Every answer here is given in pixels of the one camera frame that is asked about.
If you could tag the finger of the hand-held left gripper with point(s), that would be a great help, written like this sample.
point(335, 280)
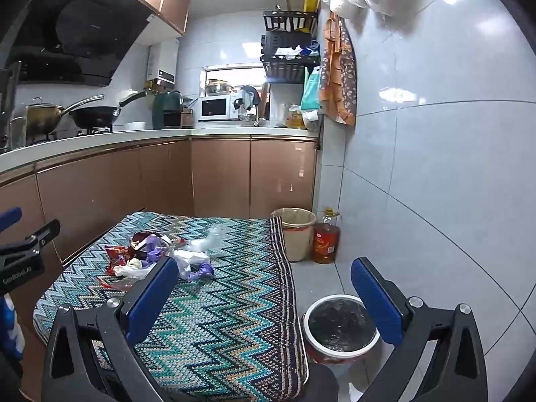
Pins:
point(9, 218)
point(39, 236)

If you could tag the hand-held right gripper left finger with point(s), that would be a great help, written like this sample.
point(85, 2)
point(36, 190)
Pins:
point(153, 297)

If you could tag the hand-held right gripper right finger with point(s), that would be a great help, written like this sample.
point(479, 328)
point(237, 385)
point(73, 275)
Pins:
point(374, 301)

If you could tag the small white tissue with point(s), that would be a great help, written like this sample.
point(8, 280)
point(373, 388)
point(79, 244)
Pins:
point(130, 269)

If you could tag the round bin with black liner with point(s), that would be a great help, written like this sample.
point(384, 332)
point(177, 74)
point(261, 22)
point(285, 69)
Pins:
point(339, 326)

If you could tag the purple foil wrapper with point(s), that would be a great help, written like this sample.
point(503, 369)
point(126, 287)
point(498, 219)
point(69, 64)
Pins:
point(153, 249)

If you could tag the small purple wrapper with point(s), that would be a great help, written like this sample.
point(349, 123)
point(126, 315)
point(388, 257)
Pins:
point(202, 273)

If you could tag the red snack wrapper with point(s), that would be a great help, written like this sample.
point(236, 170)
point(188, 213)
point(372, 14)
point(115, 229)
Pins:
point(115, 256)

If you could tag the clear plastic bag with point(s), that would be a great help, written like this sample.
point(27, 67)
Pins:
point(209, 239)

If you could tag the person's left hand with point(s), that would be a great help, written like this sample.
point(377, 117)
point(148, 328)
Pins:
point(10, 328)

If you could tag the large cooking oil bottle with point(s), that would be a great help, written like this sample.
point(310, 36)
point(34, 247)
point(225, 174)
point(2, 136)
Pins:
point(326, 243)

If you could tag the zigzag patterned blanket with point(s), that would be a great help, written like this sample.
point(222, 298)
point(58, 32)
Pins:
point(234, 301)

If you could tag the clear glass jar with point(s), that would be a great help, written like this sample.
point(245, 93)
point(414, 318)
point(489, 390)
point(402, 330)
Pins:
point(17, 134)

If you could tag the beige round plate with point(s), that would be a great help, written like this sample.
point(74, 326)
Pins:
point(299, 238)

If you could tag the gas stove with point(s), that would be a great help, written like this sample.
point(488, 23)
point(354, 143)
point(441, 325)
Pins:
point(97, 130)

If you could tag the black wok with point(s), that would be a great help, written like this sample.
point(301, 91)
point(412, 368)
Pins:
point(94, 116)

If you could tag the brown kitchen base cabinets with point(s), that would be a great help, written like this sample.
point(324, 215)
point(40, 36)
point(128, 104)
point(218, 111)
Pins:
point(217, 176)

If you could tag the green kettle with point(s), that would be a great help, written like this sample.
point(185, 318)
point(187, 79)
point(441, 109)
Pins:
point(165, 100)

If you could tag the white plastic bag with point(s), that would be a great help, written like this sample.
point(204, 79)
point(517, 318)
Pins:
point(310, 120)

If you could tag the white microwave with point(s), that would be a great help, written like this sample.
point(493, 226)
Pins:
point(213, 109)

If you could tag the yellow oil bottle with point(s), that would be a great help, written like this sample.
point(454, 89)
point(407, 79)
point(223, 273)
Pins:
point(295, 118)

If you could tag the black range hood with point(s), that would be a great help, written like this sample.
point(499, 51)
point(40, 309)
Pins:
point(83, 29)

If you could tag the white water heater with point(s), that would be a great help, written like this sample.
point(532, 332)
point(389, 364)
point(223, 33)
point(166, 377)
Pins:
point(163, 60)

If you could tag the teal shopping bag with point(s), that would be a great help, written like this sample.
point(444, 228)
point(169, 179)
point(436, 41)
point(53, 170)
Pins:
point(310, 92)

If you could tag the steel bowls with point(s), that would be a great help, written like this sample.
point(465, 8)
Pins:
point(218, 88)

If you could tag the grey hanging cloth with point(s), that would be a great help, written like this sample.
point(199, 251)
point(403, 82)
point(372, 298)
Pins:
point(247, 96)

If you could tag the orange floral apron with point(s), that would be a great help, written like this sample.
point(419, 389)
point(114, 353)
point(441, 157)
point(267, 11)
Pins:
point(339, 75)

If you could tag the window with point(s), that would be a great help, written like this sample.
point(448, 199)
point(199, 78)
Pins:
point(234, 73)

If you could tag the black shelf rack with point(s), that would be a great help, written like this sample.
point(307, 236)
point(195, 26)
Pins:
point(284, 71)

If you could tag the yellow film roll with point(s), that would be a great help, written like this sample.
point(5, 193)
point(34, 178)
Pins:
point(312, 8)

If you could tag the brown wall cabinet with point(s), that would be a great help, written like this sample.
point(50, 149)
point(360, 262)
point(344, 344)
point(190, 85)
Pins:
point(176, 4)

